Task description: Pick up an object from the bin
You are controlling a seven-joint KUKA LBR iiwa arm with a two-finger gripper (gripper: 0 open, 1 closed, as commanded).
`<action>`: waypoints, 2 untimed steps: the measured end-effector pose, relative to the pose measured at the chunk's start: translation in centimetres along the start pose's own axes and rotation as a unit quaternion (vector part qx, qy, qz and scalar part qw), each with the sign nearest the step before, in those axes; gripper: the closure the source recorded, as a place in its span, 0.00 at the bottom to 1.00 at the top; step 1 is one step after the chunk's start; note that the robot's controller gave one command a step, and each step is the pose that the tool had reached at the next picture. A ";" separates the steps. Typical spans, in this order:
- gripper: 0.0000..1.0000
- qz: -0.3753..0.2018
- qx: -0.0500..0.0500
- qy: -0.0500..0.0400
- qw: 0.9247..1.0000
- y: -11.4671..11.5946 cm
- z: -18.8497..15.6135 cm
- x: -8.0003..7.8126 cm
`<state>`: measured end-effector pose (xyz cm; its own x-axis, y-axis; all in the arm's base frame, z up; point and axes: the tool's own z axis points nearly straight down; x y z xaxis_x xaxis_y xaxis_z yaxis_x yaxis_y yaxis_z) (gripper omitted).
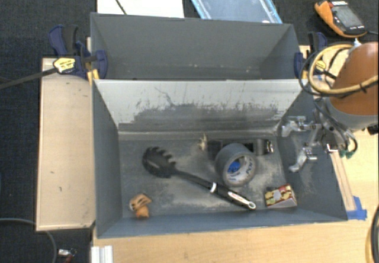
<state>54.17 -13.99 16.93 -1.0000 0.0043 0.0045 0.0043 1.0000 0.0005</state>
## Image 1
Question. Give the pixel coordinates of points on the grey metal bin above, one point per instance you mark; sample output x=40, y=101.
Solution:
x=177, y=48

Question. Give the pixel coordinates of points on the pale wood board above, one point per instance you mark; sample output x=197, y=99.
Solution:
x=65, y=152

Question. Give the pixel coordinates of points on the black cylinder on white bracket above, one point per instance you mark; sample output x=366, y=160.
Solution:
x=373, y=130

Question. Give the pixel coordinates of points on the black slotted pasta spoon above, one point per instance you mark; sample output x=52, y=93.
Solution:
x=192, y=178

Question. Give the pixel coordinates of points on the small tan figure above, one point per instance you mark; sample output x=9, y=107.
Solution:
x=203, y=141

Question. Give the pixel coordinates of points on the grey duct tape roll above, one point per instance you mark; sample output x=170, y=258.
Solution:
x=226, y=164

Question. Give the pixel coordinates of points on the red and yellow small box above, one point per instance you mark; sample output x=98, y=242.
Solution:
x=279, y=196

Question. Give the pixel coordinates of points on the dark grey metal cylinder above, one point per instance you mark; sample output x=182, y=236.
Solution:
x=264, y=147

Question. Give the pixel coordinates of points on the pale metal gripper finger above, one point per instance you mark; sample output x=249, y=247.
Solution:
x=297, y=126
x=305, y=153

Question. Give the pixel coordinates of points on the tan striped toy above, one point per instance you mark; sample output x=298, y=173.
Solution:
x=140, y=205

